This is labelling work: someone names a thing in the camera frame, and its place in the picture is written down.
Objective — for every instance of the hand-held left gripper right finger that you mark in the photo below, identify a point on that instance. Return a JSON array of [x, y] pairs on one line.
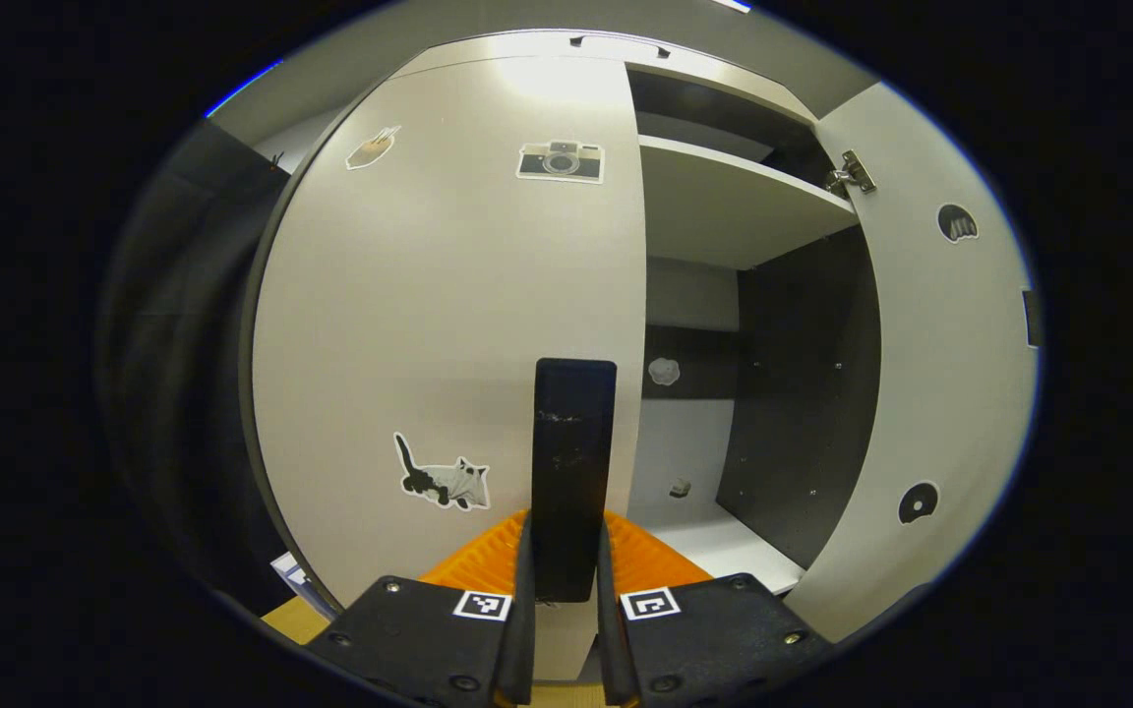
[[611, 649]]

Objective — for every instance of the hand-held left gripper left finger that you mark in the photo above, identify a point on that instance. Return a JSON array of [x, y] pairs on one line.
[[522, 639]]

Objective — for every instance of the beige double-door shoe cabinet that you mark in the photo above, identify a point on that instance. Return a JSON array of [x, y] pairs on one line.
[[803, 393]]

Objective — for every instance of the camera-sticker shoe cabinet door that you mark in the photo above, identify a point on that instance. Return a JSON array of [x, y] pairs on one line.
[[429, 295]]

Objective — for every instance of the cherry-sticker shoe cabinet door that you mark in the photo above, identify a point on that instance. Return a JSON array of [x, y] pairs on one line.
[[940, 393]]

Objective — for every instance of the white cabinet shelf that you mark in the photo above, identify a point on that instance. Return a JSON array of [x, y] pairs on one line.
[[724, 546], [724, 206]]

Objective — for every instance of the metal door hinge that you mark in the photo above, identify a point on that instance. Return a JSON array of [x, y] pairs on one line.
[[852, 172]]

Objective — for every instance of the beige cabinet drawer front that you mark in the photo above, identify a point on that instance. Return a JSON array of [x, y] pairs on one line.
[[724, 87]]

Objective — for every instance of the black backdrop cloth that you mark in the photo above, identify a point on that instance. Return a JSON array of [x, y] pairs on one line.
[[183, 393]]

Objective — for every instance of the ceiling light panel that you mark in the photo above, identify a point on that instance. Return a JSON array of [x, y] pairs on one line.
[[732, 5]]

